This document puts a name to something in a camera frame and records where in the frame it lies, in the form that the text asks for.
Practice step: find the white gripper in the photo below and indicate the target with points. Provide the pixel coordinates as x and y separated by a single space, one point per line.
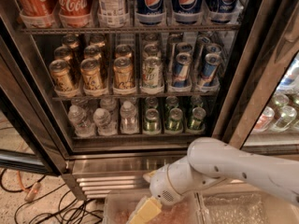
160 186

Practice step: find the clear water bottle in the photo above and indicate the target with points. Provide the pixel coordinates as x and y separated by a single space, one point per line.
129 120
80 121
104 122

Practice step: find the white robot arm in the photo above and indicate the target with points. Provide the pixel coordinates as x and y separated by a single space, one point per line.
207 162

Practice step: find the stainless steel fridge cabinet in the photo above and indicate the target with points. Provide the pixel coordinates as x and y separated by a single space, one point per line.
100 164

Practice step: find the open fridge glass door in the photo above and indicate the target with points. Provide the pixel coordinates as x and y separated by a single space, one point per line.
20 106

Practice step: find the right fridge glass door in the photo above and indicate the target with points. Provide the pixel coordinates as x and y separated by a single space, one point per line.
264 48

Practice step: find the clear bottle white label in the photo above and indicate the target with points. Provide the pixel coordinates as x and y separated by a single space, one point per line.
113 13

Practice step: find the blue Pepsi bottle left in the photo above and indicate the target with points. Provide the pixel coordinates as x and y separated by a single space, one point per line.
150 12

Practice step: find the blue pepsi bottle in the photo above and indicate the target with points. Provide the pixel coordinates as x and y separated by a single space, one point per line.
221 10
186 11
150 12

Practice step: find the blue Pepsi bottle middle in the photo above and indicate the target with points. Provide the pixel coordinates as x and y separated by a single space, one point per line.
186 11

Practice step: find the red Coca-Cola bottle right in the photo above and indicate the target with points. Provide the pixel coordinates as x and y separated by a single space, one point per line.
75 13

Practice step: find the red coca-cola bottle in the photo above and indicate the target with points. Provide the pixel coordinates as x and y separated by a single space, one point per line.
75 13
38 13

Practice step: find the blue Pepsi bottle right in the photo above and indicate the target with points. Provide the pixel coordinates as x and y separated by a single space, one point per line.
221 10

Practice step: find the red Coca-Cola bottle left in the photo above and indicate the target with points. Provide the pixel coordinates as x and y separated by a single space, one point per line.
38 13

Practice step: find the clear plastic bin left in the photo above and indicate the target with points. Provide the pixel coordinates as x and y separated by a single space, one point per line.
120 204

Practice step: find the clear plastic bin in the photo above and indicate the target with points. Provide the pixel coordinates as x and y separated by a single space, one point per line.
120 204
244 204

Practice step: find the green can front left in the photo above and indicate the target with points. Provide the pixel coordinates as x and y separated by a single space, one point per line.
152 124

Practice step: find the green can front middle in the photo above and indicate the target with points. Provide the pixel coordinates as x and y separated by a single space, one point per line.
174 121

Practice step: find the clear plastic bin right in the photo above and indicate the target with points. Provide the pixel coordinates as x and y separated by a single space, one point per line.
244 204

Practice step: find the green can front right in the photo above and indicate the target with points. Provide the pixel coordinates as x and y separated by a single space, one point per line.
195 122

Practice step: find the gold can front right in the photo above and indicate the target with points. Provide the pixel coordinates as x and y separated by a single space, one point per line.
124 76

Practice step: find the gold can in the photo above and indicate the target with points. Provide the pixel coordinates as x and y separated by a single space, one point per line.
124 76
94 83
65 82

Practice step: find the green white 7up can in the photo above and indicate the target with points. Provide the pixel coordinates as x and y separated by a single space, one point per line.
152 75

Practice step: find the blue Red Bull can left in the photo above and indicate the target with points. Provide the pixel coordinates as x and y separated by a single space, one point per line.
178 79

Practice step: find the blue red bull can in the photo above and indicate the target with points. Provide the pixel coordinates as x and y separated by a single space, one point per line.
206 79
178 79

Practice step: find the gold can front middle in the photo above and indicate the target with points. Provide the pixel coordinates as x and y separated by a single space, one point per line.
94 83

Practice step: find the blue Red Bull can right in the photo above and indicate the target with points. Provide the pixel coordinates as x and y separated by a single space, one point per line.
206 79

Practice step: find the gold can front left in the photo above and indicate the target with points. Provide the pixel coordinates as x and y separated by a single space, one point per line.
65 82

